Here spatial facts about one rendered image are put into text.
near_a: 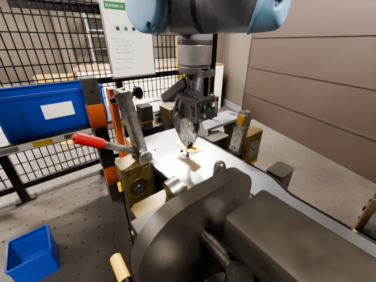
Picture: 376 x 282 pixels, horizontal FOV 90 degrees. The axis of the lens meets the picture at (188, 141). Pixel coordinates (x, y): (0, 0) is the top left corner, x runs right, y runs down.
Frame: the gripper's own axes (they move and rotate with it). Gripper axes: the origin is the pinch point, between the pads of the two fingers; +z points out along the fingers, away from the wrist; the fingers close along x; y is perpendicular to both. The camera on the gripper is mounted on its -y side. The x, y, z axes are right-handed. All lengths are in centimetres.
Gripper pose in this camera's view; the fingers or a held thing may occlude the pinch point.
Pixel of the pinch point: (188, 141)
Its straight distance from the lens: 53.0
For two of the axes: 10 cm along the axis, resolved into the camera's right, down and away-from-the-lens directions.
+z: -0.1, 8.8, 4.8
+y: 6.1, 3.8, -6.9
